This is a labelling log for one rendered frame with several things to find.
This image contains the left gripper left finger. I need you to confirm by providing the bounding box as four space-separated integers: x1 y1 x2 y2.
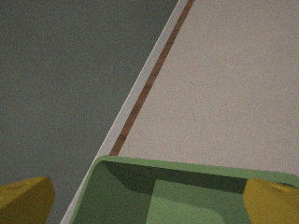
0 176 55 224

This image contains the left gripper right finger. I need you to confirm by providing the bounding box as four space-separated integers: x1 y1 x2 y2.
243 178 299 224

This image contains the dark green plastic tray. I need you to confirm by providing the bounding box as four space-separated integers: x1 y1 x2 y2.
69 155 299 224

